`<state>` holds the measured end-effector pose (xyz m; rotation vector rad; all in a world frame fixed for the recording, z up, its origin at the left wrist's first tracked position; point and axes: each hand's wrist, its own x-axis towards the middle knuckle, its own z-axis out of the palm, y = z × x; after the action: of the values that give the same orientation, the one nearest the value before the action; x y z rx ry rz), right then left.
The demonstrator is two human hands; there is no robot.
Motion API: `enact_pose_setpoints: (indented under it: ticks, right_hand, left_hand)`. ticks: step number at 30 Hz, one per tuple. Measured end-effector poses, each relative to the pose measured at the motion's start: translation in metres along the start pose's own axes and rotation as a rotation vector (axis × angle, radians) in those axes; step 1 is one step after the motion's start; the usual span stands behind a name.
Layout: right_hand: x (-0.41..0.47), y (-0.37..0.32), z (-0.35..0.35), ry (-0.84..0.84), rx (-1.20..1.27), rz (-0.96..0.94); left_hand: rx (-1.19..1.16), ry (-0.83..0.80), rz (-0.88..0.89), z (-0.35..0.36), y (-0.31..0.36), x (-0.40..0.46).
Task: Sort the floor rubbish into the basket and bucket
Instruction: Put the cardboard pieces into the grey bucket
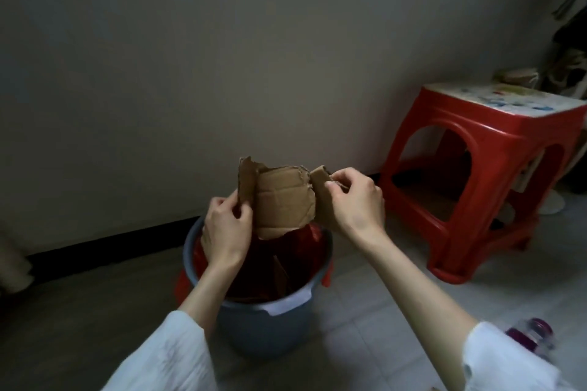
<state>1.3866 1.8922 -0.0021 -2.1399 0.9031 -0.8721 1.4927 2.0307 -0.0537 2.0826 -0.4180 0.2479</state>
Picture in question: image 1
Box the grey bucket with red liner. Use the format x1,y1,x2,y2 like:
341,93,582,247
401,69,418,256
182,216,334,358

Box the clear plastic box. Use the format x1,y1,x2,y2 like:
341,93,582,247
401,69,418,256
504,318,558,355

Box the person's right forearm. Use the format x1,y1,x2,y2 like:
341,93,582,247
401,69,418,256
362,239,478,389

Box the red plastic stool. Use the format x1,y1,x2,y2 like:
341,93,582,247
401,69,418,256
378,86,587,285

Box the person's left forearm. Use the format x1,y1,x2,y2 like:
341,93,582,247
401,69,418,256
177,262,244,341

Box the torn cardboard pieces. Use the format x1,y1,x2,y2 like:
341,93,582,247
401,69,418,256
237,156,342,241

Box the white sleeve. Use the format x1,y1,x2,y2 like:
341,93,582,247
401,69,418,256
460,321,578,391
100,310,216,391

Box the white round fan base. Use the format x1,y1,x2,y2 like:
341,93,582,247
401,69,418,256
539,189,566,216

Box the white right sleeve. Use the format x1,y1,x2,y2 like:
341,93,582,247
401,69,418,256
460,321,578,391

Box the person's left hand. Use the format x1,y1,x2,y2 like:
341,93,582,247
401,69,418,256
200,189,254,275

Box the paint-stained white board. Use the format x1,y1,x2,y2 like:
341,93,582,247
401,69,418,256
424,81,587,117

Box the white left sleeve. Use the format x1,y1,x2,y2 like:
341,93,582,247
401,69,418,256
100,310,216,391

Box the person's right hand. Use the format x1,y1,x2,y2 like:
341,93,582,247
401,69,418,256
325,167,386,252

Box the beige brown striped curtain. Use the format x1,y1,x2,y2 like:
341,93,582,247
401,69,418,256
0,230,35,295

